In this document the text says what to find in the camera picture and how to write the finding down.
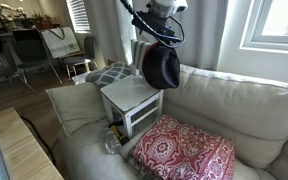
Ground light wooden table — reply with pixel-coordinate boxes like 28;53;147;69
0;107;65;180

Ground white curtain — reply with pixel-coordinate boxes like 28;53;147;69
83;0;229;71

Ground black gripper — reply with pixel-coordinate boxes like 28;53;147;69
131;11;177;43

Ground black floor cable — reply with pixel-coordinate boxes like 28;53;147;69
19;115;57;166

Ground white window blinds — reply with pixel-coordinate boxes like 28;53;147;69
65;0;92;34

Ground yellow and black object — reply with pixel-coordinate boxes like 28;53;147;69
108;121;130;145

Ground clear plastic bottle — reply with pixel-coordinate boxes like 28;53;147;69
103;128;123;156

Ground black felt hat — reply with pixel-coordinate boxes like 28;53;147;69
142;43;182;90

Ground red patterned folded cloth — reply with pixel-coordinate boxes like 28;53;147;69
128;114;237;180

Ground white tote bag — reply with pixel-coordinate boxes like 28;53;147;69
40;26;82;60

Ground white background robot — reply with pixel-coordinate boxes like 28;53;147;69
0;3;28;22

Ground white framed window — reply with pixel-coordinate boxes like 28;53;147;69
239;0;288;53

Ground potted plant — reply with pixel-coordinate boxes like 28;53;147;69
30;11;57;31

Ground grey upholstered chair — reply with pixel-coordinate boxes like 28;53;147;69
63;35;100;80

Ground grey white lattice pillow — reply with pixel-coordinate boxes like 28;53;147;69
84;61;134;90

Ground beige fabric sofa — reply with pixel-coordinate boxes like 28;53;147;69
55;63;288;180

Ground plain beige cushion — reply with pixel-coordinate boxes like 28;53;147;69
45;82;108;137

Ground grey striped towel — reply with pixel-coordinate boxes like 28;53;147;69
132;39;152;76

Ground small white wooden chair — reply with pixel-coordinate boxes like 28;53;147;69
99;39;165;139

